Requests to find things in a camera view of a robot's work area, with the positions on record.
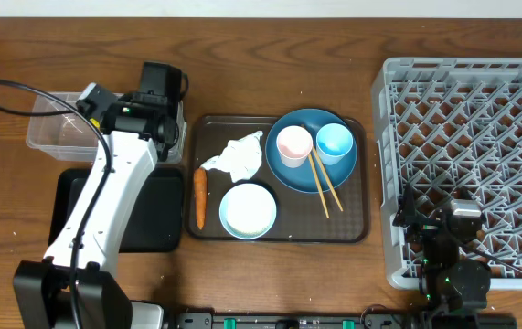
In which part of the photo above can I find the right wooden chopstick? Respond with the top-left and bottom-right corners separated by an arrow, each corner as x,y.
305,143 -> 344,212

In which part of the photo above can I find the orange carrot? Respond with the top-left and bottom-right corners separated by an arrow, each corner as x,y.
193,168 -> 208,230

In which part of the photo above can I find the pink cup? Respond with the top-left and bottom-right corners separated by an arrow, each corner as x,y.
276,125 -> 313,168

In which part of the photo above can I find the black plastic tray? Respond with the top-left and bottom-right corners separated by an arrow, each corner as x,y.
48,167 -> 184,253

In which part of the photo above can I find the grey dishwasher rack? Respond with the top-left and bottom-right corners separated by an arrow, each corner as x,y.
371,58 -> 522,290

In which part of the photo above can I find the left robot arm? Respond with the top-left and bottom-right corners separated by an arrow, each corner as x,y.
13,81 -> 182,328

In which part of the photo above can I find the dark blue plate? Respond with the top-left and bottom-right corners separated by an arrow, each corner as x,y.
264,109 -> 359,194

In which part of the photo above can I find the light blue bowl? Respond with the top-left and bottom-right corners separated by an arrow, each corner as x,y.
218,183 -> 277,240

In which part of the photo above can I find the wooden chopstick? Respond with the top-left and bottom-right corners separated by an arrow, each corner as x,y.
307,152 -> 329,219
305,143 -> 344,212

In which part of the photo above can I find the light blue cup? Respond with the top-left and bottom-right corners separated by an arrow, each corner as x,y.
316,123 -> 354,165

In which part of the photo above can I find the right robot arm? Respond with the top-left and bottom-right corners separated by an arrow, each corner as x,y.
393,186 -> 491,328

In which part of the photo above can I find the white napkin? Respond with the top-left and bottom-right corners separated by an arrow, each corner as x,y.
200,131 -> 263,183

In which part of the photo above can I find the clear plastic bin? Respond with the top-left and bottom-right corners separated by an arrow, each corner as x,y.
26,92 -> 187,165

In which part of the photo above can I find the left wooden chopstick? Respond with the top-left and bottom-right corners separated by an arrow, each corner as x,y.
307,152 -> 329,219

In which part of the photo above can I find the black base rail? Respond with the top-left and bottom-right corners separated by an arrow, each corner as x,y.
165,312 -> 517,329

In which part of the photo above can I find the brown serving tray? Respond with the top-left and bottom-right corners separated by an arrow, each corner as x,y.
190,115 -> 370,243

